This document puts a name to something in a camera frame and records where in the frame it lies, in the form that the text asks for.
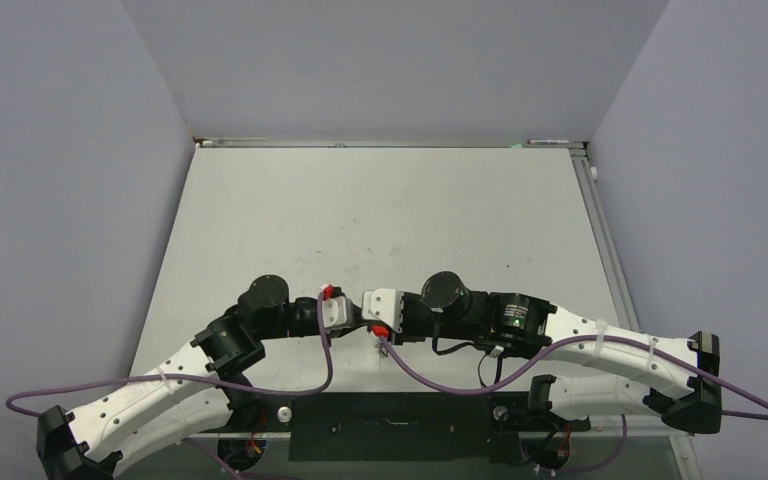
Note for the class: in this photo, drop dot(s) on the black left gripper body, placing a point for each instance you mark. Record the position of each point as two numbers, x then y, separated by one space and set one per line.
298 319

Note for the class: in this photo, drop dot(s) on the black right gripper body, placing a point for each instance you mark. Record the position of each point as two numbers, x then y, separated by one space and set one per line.
418 319

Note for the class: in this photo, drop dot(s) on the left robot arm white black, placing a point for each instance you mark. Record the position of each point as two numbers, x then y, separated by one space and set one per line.
197 388

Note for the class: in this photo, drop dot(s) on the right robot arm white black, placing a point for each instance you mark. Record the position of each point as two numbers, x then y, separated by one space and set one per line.
638 374

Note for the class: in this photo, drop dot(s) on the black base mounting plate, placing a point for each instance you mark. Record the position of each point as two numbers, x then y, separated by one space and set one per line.
500 427

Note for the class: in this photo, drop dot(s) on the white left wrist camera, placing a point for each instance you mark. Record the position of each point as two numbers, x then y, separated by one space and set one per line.
336 312

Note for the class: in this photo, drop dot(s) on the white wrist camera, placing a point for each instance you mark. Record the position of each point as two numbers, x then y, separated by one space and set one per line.
385 306
336 312

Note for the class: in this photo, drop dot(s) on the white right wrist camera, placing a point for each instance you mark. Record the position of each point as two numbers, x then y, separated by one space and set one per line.
385 306

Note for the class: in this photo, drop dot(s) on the aluminium frame rail back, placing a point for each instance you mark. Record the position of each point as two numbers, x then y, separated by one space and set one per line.
450 143

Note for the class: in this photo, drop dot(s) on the aluminium frame rail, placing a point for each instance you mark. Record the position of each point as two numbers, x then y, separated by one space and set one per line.
450 143
617 283

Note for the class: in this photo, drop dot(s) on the aluminium frame rail right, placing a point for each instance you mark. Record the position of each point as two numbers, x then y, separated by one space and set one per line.
617 283

